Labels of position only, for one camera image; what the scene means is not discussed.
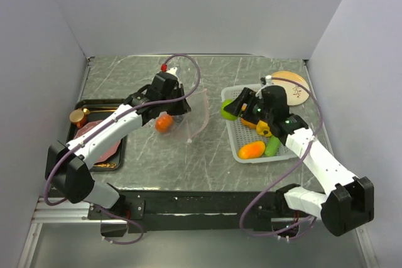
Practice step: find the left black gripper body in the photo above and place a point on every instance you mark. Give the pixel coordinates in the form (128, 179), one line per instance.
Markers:
(174, 107)

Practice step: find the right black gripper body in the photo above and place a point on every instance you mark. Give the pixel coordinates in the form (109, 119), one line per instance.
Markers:
(260, 112)

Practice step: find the yellow bell pepper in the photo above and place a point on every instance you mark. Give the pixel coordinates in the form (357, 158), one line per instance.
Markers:
(263, 129)

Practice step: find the orange fried food piece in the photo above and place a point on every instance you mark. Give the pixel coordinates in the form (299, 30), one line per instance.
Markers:
(247, 123)

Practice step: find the orange pumpkin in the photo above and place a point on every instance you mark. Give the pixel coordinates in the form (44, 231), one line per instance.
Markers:
(164, 123)

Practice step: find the clear zip top bag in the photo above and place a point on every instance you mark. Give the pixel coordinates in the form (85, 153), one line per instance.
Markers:
(189, 125)

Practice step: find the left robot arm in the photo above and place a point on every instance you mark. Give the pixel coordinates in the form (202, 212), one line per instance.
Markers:
(67, 165)

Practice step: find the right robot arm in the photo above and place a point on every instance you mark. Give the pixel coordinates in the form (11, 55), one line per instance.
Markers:
(347, 201)

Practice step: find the beige round plate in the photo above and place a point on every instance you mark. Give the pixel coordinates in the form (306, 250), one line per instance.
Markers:
(289, 81)

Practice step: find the green cucumber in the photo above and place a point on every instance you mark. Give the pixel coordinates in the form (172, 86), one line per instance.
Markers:
(272, 147)

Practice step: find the white plastic basket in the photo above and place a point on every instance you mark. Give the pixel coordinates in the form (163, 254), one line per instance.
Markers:
(239, 135)

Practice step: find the orange mango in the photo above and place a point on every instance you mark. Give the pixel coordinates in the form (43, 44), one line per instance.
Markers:
(252, 150)

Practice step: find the black tray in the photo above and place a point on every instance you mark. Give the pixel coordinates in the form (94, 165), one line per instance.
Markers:
(118, 158)

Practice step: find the gold spoon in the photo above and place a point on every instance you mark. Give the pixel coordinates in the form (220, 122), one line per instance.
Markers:
(88, 111)

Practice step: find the pink plate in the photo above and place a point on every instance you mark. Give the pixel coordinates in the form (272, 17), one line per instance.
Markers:
(109, 153)

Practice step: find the gold fork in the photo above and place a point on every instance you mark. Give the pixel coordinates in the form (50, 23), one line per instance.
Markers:
(110, 165)

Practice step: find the gold cup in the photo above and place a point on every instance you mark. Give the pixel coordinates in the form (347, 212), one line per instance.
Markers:
(78, 118)

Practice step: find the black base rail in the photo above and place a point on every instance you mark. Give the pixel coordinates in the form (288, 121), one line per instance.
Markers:
(156, 210)

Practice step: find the aluminium rail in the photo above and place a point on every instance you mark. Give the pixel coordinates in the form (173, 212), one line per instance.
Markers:
(65, 212)

